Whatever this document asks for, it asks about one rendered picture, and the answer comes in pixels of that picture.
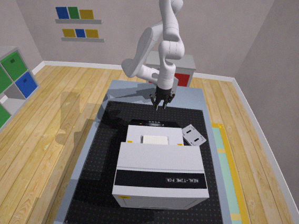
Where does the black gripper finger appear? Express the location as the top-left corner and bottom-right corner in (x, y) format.
(163, 91), (175, 109)
(150, 94), (163, 110)

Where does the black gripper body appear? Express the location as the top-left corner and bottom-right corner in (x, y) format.
(155, 86), (172, 100)

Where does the white real-time pcr machine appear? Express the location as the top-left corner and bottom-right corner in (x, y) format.
(112, 119), (209, 210)

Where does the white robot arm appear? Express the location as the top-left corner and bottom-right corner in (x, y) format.
(121, 0), (184, 89)

